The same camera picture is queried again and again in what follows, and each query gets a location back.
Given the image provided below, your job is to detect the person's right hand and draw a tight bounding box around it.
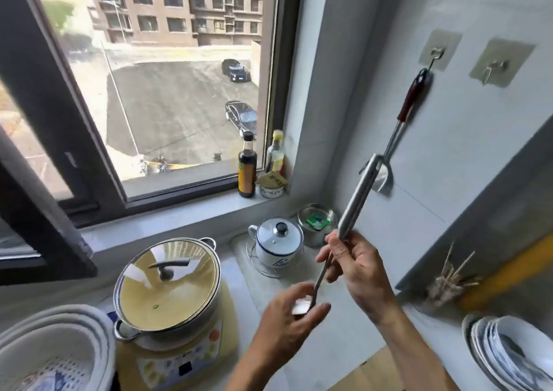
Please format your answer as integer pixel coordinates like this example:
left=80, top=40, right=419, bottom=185
left=317, top=230, right=397, bottom=323

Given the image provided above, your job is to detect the person's left hand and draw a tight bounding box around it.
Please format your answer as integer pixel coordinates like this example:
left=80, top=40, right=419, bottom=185
left=248, top=283, right=332, bottom=361

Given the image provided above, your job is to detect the stainless steel ladle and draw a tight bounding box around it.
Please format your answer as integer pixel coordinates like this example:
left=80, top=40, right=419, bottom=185
left=291, top=153, right=385, bottom=317

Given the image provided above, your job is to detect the person's left forearm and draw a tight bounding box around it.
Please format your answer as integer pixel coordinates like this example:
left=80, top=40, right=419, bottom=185
left=227, top=348, right=304, bottom=391

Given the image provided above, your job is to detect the person's right forearm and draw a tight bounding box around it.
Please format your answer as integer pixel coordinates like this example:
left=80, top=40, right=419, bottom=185
left=372, top=295, right=461, bottom=391

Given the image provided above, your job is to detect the stainless steel bowl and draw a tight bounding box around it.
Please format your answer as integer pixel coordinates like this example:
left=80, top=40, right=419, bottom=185
left=297, top=203, right=339, bottom=249

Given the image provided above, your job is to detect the green and white packet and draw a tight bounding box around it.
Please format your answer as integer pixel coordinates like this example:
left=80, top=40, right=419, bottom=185
left=305, top=213, right=330, bottom=232

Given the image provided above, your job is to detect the white enamel lid black knob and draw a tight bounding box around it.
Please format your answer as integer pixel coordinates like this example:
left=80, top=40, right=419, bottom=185
left=257, top=217, right=303, bottom=250

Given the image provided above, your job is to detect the white enamel mug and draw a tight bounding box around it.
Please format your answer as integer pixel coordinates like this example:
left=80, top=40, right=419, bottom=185
left=247, top=224, right=305, bottom=276

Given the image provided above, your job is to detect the wooden cutting board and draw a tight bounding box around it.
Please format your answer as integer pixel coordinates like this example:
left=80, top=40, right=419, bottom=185
left=340, top=345, right=405, bottom=391

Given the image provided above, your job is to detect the small white patterned bowl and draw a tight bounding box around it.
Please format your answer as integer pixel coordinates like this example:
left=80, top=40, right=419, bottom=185
left=258, top=183, right=285, bottom=200

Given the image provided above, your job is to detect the yellow seasoning packet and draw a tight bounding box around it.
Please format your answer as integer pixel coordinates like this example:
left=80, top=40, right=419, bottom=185
left=255, top=171, right=289, bottom=189

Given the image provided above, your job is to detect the chopstick holder with chopsticks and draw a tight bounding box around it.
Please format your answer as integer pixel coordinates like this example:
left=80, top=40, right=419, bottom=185
left=425, top=242, right=483, bottom=310

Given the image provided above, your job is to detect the clear bottle with yellow cap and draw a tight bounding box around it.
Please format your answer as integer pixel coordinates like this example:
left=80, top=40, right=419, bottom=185
left=265, top=130, right=286, bottom=176

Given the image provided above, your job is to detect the dark soy sauce bottle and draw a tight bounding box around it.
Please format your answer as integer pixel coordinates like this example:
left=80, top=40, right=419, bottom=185
left=237, top=131, right=258, bottom=199

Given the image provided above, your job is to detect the yellow induction cooker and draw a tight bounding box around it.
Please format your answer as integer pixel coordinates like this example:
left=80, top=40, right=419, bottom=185
left=107, top=274, right=241, bottom=391

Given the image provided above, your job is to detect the glass pot lid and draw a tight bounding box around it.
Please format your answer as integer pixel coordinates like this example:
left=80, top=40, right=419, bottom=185
left=116, top=239, right=219, bottom=333

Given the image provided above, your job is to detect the dark grey car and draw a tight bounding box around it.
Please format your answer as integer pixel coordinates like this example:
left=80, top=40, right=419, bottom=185
left=224, top=100, right=259, bottom=140

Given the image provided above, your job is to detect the yellow gas pipe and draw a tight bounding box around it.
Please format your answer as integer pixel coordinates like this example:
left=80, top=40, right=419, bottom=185
left=457, top=231, right=553, bottom=314

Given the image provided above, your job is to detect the stainless steel pot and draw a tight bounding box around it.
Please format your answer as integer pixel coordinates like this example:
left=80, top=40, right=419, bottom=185
left=113, top=237, right=224, bottom=353

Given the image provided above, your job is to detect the stack of white plates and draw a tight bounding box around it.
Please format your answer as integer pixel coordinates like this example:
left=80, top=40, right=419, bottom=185
left=461, top=315, right=553, bottom=391

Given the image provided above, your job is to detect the black car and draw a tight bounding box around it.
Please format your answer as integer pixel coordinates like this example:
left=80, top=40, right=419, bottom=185
left=221, top=58, right=251, bottom=83

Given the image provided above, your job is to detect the street lamp pole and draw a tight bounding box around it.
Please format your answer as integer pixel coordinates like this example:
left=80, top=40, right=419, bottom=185
left=100, top=0, right=141, bottom=157

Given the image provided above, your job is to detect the white plastic colander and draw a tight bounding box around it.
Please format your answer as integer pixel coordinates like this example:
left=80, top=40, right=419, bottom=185
left=0, top=325, right=98, bottom=391

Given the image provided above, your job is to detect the dark open window sash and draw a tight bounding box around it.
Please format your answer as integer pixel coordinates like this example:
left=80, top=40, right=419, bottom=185
left=0, top=125, right=98, bottom=287

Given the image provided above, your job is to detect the brown apartment building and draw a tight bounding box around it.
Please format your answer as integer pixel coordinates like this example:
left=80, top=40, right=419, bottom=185
left=86, top=0, right=265, bottom=48

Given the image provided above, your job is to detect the wire trivet rack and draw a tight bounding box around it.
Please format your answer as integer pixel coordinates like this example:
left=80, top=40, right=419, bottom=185
left=245, top=240, right=306, bottom=280

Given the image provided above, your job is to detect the spatula with dark red handle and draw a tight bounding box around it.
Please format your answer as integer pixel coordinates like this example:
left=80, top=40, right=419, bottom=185
left=372, top=68, right=432, bottom=197

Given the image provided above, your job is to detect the clear adhesive wall hook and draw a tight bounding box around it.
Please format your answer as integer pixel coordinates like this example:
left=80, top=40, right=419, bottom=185
left=469, top=37, right=537, bottom=88
left=418, top=29, right=463, bottom=73

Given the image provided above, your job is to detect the dark window frame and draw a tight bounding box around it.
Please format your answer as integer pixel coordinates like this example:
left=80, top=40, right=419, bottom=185
left=0, top=0, right=304, bottom=231

